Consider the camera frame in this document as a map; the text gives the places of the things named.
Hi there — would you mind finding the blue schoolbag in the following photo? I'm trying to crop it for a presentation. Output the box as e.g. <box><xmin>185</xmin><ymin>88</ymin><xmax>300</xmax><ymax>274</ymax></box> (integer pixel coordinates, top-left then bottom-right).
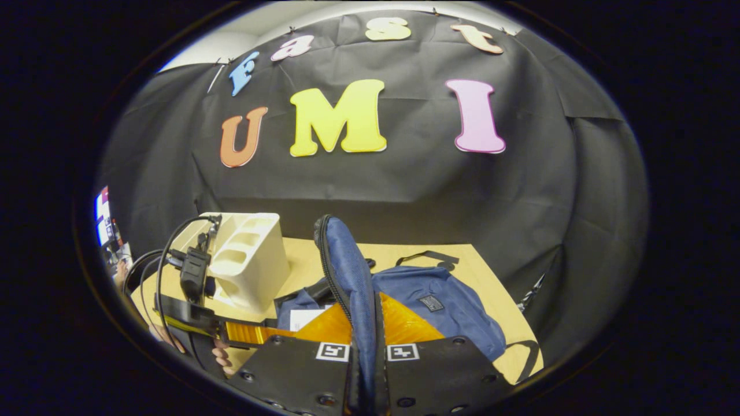
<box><xmin>275</xmin><ymin>215</ymin><xmax>541</xmax><ymax>416</ymax></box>

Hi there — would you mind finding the cream plastic bookshelf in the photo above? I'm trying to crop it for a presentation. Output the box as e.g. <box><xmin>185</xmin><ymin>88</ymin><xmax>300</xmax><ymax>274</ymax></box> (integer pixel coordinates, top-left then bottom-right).
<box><xmin>171</xmin><ymin>212</ymin><xmax>291</xmax><ymax>313</ymax></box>

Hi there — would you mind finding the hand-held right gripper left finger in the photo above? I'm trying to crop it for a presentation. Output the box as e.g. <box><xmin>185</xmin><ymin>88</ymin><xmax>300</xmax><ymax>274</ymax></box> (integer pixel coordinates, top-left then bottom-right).
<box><xmin>225</xmin><ymin>300</ymin><xmax>354</xmax><ymax>416</ymax></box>

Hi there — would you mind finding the white cover book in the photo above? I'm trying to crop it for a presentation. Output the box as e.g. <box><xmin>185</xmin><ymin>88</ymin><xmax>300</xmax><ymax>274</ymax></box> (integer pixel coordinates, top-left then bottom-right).
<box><xmin>289</xmin><ymin>308</ymin><xmax>327</xmax><ymax>331</ymax></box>

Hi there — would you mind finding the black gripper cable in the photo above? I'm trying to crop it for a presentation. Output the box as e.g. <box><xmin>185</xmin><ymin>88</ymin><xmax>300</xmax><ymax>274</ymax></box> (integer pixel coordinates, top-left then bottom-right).
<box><xmin>124</xmin><ymin>215</ymin><xmax>223</xmax><ymax>347</ymax></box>

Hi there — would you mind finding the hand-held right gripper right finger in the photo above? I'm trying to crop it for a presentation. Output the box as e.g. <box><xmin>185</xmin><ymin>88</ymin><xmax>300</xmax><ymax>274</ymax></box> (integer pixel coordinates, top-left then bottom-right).
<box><xmin>373</xmin><ymin>292</ymin><xmax>512</xmax><ymax>416</ymax></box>

